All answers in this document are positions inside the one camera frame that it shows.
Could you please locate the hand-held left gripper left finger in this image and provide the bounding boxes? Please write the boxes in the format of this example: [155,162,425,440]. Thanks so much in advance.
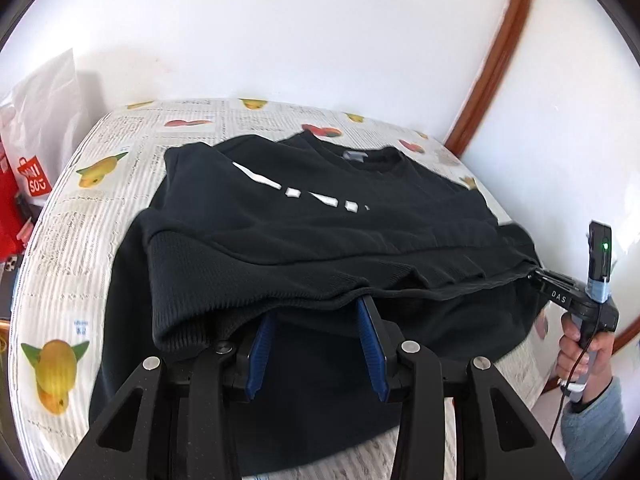
[60,312,276,480]

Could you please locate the person's right forearm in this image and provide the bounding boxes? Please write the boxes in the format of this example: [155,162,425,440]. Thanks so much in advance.
[560,375,630,480]

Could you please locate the red paper shopping bag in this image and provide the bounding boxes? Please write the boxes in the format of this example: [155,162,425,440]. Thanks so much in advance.
[0,142,31,261]

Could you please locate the wooden baseboard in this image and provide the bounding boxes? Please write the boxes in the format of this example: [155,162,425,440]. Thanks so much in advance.
[612,310,640,361]

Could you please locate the person's right hand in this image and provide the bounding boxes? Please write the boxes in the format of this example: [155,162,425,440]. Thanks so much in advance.
[555,310,617,406]

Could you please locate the black sweatshirt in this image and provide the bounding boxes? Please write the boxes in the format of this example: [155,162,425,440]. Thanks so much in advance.
[90,132,551,463]

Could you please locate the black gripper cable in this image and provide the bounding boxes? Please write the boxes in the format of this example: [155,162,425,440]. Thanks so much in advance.
[550,330,601,441]

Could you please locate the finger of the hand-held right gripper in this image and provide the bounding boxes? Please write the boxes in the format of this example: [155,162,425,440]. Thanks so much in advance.
[525,267,557,287]

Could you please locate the fruit-print tablecloth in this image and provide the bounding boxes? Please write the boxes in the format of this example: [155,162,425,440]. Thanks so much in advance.
[10,97,551,480]

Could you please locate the white plastic bag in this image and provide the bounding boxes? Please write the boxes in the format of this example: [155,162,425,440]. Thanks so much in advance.
[0,49,96,206]

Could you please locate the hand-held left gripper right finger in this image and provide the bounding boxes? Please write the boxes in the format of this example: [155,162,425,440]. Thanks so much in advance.
[356,296,573,480]

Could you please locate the wooden door frame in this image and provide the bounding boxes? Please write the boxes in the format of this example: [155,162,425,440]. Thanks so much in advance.
[445,0,543,158]

